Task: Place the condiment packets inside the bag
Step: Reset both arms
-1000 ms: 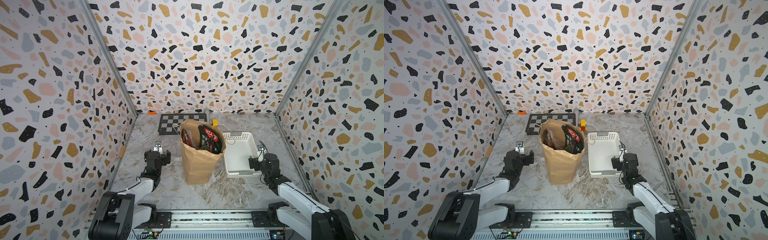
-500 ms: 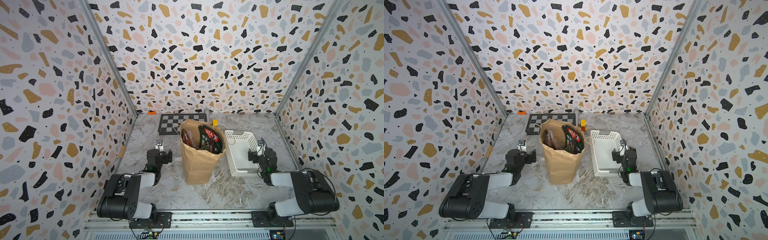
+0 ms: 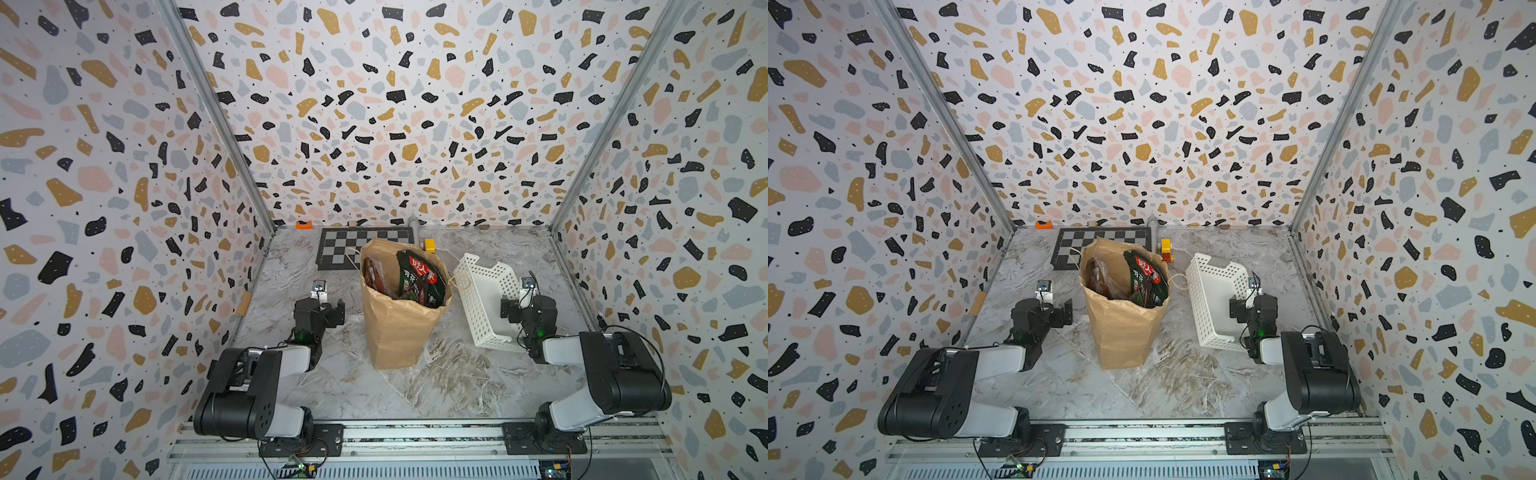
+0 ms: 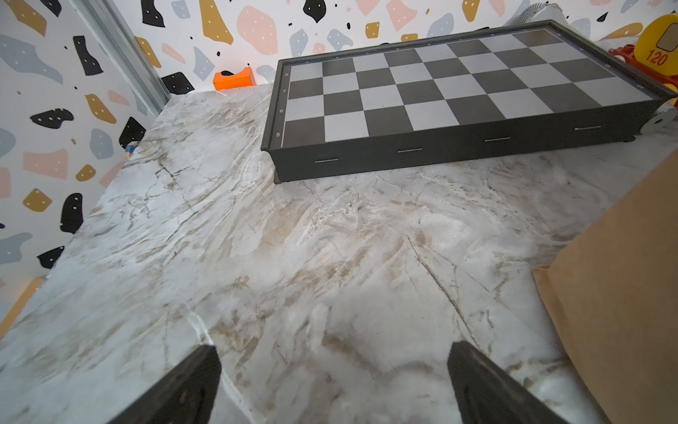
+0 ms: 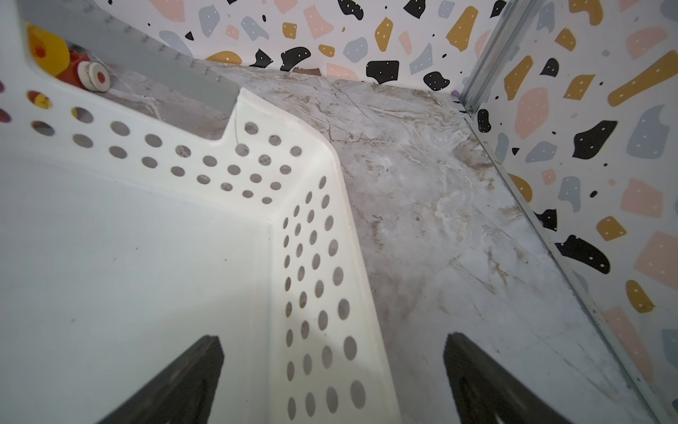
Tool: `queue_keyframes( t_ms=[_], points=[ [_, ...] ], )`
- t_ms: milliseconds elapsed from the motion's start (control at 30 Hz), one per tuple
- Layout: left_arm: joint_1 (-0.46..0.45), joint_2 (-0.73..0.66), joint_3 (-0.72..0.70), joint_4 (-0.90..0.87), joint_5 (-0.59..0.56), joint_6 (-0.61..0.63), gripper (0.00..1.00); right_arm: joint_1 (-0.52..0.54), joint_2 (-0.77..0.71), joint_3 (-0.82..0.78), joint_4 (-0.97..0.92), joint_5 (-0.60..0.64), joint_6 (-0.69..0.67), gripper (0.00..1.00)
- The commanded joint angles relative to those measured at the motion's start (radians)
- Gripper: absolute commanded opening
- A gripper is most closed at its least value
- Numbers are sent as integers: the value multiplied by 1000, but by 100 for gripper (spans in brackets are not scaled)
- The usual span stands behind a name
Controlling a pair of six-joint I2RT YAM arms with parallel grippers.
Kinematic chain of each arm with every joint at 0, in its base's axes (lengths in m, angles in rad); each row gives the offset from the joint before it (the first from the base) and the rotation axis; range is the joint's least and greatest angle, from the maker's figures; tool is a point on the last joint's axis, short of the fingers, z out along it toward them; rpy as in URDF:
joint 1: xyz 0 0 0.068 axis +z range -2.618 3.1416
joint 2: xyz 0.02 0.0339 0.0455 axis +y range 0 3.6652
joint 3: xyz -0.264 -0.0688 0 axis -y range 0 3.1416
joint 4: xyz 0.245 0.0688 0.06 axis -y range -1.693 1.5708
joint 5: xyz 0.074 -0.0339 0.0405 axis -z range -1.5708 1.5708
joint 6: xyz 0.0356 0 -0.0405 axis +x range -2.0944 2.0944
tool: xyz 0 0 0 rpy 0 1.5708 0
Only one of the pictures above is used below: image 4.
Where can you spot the yellow red toy block car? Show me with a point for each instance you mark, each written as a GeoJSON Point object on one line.
{"type": "Point", "coordinates": [655, 53]}

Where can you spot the black white chessboard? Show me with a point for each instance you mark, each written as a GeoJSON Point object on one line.
{"type": "Point", "coordinates": [505, 91]}

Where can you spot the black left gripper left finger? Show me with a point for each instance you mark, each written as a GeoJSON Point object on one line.
{"type": "Point", "coordinates": [185, 395]}

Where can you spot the orange black small tool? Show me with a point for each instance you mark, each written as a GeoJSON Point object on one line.
{"type": "Point", "coordinates": [226, 80]}

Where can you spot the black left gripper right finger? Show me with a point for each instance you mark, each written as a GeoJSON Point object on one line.
{"type": "Point", "coordinates": [487, 394]}

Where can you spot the brown paper bag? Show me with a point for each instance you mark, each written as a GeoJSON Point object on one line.
{"type": "Point", "coordinates": [612, 297]}

